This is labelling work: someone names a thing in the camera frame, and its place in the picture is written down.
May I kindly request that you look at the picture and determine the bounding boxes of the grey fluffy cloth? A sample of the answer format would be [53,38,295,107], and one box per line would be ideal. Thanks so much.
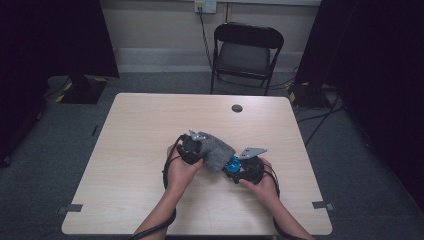
[196,131,237,174]

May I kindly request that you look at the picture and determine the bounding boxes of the black curtain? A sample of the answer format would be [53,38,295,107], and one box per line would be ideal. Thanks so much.
[0,0,120,168]
[294,0,424,211]

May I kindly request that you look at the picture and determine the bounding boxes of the right hand-held gripper cable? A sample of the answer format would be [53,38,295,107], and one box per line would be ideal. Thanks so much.
[263,162,301,240]

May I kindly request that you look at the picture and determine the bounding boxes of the black folding chair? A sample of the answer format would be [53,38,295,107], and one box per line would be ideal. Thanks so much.
[209,21,285,97]

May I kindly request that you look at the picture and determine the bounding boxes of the person's right hand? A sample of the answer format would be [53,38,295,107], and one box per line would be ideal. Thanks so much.
[238,157,280,208]

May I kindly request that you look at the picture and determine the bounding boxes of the blue toy car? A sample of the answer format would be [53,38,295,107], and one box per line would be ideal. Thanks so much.
[222,155,242,175]

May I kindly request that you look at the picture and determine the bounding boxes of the black floor cables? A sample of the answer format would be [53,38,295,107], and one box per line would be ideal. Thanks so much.
[294,96,346,148]

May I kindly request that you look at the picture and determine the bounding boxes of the grey tape strip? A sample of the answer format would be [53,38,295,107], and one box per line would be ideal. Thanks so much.
[311,200,335,211]
[56,203,84,215]

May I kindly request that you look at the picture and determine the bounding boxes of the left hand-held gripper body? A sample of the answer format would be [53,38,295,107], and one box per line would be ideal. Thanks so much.
[176,129,208,166]

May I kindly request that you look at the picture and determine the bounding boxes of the left hand-held gripper cable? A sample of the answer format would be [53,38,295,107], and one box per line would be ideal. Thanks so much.
[128,134,188,240]

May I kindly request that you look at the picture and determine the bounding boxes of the person's left hand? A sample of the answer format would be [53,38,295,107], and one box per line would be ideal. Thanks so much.
[165,145,204,198]

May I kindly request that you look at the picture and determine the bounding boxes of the black braided wall cable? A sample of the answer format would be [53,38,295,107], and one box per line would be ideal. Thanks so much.
[198,7,214,68]

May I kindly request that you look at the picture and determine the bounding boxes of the black stand base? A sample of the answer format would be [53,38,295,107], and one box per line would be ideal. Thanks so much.
[287,81,334,109]
[54,74,109,105]

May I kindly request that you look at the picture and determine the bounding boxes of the hand-held gripper cable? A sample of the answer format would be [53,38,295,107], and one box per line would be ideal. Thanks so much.
[128,134,188,240]
[263,162,301,240]

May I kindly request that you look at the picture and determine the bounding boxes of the white wall socket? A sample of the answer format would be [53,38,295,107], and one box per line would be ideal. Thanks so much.
[194,0,218,14]

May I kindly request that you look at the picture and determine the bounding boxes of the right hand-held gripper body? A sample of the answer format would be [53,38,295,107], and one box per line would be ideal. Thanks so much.
[237,147,268,185]

